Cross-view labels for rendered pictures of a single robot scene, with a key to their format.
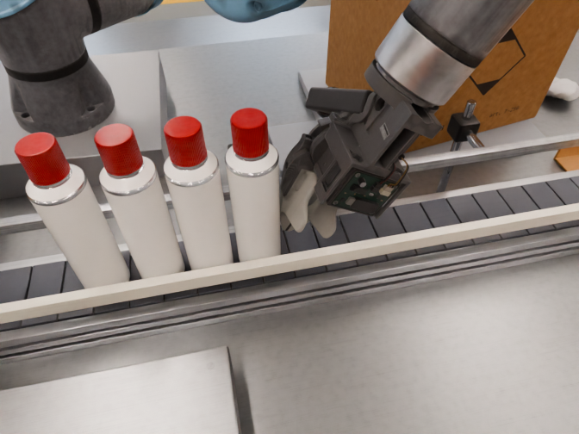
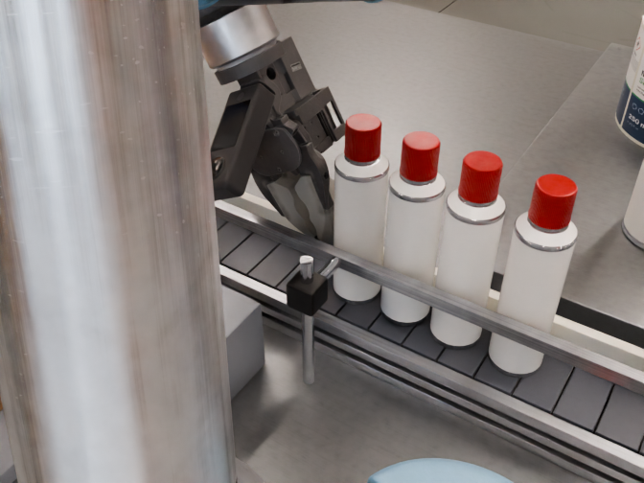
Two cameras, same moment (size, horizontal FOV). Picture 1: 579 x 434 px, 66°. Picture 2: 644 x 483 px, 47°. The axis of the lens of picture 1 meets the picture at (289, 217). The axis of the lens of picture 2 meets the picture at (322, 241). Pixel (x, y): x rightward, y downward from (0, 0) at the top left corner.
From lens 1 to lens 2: 88 cm
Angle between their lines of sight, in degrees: 84
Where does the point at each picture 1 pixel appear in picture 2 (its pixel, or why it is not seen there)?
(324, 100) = (249, 152)
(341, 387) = not seen: hidden behind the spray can
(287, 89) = not seen: outside the picture
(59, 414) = (598, 287)
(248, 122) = (369, 118)
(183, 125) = (419, 140)
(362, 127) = (283, 98)
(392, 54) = (269, 24)
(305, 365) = not seen: hidden behind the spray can
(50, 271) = (574, 409)
